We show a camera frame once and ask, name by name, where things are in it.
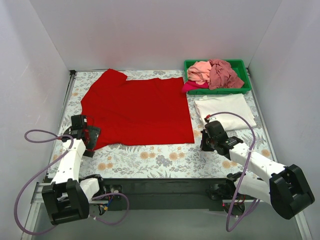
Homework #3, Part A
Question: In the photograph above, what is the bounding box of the red t shirt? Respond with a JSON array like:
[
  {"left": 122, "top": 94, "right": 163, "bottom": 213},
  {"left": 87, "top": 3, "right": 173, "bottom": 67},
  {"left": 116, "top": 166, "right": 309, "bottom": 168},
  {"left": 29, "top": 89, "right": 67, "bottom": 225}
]
[{"left": 81, "top": 69, "right": 195, "bottom": 150}]

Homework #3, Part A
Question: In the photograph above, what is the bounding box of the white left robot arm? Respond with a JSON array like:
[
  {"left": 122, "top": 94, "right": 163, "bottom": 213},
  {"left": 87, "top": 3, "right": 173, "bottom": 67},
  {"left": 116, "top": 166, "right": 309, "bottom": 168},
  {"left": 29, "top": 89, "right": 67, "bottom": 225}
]
[{"left": 41, "top": 114, "right": 107, "bottom": 226}]

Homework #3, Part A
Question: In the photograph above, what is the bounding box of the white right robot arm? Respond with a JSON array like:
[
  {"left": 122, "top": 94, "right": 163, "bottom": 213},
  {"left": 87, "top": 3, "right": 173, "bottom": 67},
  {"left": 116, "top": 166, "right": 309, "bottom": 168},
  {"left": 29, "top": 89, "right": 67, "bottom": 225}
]
[{"left": 200, "top": 121, "right": 315, "bottom": 220}]

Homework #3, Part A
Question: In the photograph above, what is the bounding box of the folded white t shirt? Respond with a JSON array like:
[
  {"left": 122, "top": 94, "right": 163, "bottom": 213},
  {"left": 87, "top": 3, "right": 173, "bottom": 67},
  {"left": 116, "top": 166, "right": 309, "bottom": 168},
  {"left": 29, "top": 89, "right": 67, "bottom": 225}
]
[{"left": 194, "top": 93, "right": 257, "bottom": 131}]

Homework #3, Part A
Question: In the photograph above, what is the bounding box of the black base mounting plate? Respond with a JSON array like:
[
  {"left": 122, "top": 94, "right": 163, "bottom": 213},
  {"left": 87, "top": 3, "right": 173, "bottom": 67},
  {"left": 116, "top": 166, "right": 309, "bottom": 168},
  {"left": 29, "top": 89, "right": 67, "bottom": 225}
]
[{"left": 90, "top": 178, "right": 234, "bottom": 211}]

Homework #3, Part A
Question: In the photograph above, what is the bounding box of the magenta t shirt in bin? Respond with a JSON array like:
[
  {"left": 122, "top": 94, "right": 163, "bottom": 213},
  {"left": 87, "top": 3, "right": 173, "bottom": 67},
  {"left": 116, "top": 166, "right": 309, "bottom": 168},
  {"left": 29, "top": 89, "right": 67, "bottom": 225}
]
[{"left": 181, "top": 80, "right": 209, "bottom": 93}]

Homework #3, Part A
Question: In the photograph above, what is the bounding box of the dusty pink t shirt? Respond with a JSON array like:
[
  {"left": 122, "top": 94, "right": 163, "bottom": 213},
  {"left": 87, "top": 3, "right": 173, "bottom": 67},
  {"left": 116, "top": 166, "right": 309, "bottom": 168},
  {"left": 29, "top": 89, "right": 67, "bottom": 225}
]
[{"left": 208, "top": 59, "right": 245, "bottom": 90}]

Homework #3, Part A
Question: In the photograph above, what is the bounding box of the peach t shirt in bin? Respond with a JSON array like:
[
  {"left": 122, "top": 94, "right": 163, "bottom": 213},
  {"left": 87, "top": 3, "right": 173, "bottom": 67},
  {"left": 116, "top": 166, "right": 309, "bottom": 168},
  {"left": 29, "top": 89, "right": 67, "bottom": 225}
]
[{"left": 186, "top": 61, "right": 212, "bottom": 85}]

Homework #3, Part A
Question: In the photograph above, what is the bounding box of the green plastic bin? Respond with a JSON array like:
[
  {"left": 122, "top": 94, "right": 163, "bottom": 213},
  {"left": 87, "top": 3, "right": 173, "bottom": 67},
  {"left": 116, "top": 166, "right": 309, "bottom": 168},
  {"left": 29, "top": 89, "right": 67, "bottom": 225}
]
[{"left": 183, "top": 58, "right": 252, "bottom": 95}]

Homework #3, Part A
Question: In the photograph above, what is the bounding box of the aluminium frame rail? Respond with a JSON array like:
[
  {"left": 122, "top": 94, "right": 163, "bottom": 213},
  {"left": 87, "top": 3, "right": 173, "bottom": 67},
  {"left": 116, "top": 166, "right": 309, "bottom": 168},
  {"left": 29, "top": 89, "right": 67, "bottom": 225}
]
[{"left": 31, "top": 183, "right": 255, "bottom": 205}]

